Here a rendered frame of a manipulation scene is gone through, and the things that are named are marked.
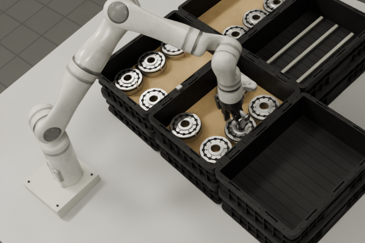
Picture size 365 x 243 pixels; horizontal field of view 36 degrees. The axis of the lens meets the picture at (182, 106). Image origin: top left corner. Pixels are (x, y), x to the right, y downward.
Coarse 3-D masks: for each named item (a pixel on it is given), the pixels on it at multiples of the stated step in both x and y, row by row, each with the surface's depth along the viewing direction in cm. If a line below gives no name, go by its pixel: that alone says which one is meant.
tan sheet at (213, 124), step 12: (204, 96) 190; (252, 96) 187; (192, 108) 188; (204, 108) 187; (216, 108) 186; (204, 120) 184; (216, 120) 183; (204, 132) 181; (216, 132) 180; (192, 144) 178
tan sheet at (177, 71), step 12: (168, 60) 203; (180, 60) 202; (192, 60) 201; (204, 60) 200; (168, 72) 199; (180, 72) 198; (192, 72) 198; (144, 84) 197; (156, 84) 196; (168, 84) 196; (132, 96) 195
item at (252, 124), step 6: (228, 120) 178; (234, 120) 179; (252, 120) 177; (228, 126) 177; (252, 126) 176; (228, 132) 176; (234, 132) 175; (246, 132) 175; (234, 138) 174; (240, 138) 174
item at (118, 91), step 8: (168, 16) 203; (184, 16) 202; (208, 32) 195; (136, 40) 197; (112, 56) 195; (208, 64) 185; (200, 72) 184; (104, 80) 187; (112, 88) 185; (120, 96) 183; (168, 96) 179; (128, 104) 182; (136, 104) 179; (160, 104) 178; (144, 112) 176
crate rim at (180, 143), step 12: (252, 60) 184; (204, 72) 183; (192, 84) 182; (288, 84) 175; (156, 108) 177; (276, 108) 170; (156, 120) 174; (264, 120) 168; (168, 132) 170; (252, 132) 166; (180, 144) 167; (240, 144) 164; (192, 156) 165; (228, 156) 162; (204, 168) 163
